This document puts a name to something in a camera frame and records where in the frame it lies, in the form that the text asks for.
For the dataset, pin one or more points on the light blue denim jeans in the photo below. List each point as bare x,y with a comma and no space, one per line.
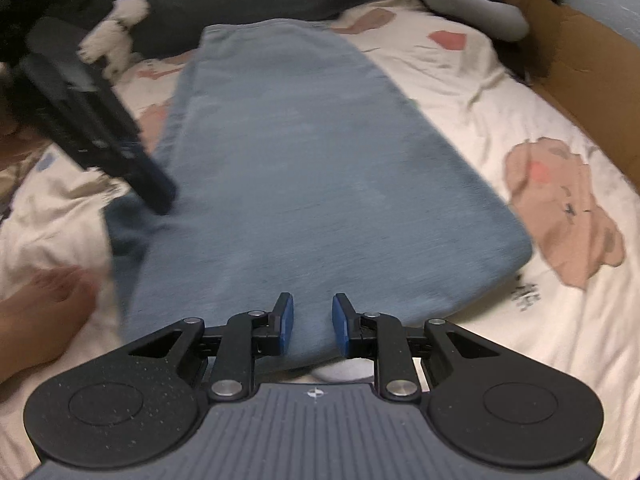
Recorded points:
310,170

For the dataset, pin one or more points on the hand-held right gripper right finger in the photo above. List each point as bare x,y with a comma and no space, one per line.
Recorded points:
341,325

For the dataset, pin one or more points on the person's bare foot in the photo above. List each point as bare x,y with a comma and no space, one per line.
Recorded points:
35,320

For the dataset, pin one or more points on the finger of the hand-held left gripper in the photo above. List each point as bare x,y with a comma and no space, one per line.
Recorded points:
152,185

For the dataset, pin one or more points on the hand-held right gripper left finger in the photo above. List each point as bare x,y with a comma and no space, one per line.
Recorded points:
285,322

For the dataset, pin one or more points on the white spotted plush toy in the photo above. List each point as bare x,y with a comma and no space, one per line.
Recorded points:
115,35

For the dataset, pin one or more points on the cream printed bedsheet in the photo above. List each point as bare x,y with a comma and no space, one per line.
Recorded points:
550,310

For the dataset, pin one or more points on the brown cardboard box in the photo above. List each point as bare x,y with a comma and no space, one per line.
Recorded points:
585,60

